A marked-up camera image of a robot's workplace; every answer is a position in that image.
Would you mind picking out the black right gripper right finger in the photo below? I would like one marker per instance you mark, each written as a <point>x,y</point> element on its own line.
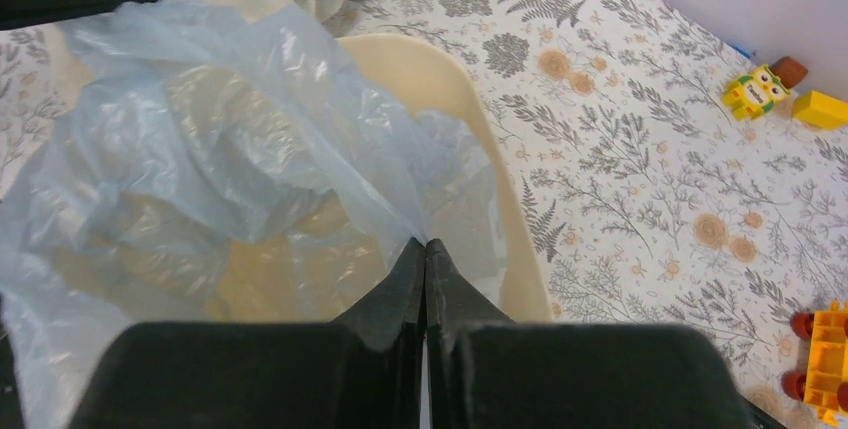
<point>488,371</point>

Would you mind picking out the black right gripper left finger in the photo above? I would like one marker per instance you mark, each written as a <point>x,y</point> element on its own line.
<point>360,370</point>

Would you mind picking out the light blue trash bag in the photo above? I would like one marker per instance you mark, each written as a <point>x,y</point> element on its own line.
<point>212,168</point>

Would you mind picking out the beige plastic trash bin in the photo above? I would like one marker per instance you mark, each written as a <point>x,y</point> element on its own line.
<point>450,148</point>

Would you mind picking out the floral patterned table mat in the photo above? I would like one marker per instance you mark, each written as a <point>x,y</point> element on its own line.
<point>646,201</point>

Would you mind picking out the orange red toy car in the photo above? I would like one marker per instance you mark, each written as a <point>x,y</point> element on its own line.
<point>822,384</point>

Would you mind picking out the yellow toy figure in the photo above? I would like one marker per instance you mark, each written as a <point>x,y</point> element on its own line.
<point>754,94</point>

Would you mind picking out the yellow toy block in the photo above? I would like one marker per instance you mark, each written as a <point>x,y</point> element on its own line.
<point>820,110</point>

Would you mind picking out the brown toy block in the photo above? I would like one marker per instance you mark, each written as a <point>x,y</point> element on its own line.
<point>790,71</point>

